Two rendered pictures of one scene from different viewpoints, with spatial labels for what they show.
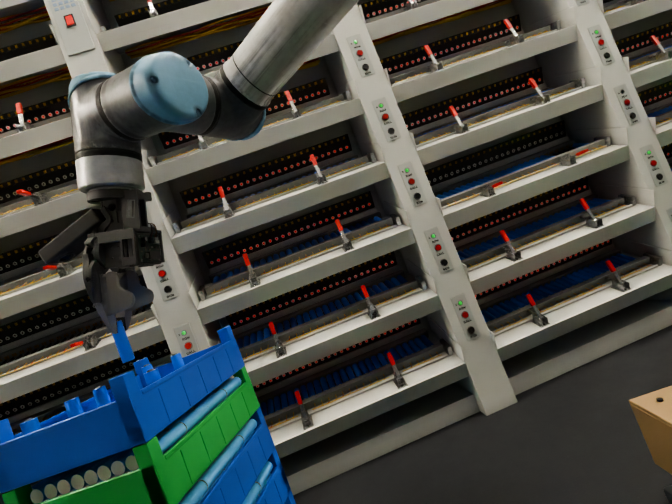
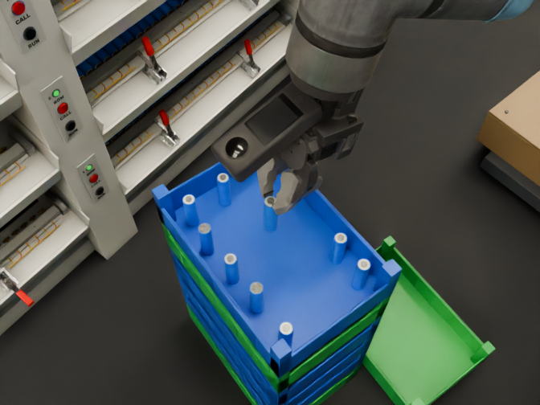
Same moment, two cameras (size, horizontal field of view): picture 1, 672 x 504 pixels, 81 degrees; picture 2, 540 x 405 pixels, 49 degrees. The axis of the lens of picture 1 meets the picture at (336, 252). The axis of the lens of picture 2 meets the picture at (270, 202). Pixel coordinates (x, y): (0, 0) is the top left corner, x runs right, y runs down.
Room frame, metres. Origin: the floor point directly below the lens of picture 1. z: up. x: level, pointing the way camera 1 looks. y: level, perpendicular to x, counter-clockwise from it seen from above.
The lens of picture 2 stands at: (0.32, 0.63, 1.18)
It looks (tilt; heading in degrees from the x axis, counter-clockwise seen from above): 58 degrees down; 316
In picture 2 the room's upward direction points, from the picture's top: straight up
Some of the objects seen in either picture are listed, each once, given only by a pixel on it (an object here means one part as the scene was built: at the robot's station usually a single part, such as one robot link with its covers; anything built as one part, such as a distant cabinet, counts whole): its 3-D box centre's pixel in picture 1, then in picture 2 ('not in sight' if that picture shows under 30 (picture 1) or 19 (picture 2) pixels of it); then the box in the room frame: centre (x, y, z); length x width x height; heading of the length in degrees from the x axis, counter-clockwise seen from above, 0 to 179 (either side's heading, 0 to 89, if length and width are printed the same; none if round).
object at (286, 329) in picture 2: (36, 443); (285, 336); (0.49, 0.43, 0.44); 0.02 x 0.02 x 0.06
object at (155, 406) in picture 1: (141, 390); (272, 242); (0.60, 0.35, 0.44); 0.30 x 0.20 x 0.08; 173
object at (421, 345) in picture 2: not in sight; (398, 323); (0.45, 0.15, 0.04); 0.30 x 0.20 x 0.08; 171
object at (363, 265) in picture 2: not in sight; (361, 274); (0.48, 0.30, 0.44); 0.02 x 0.02 x 0.06
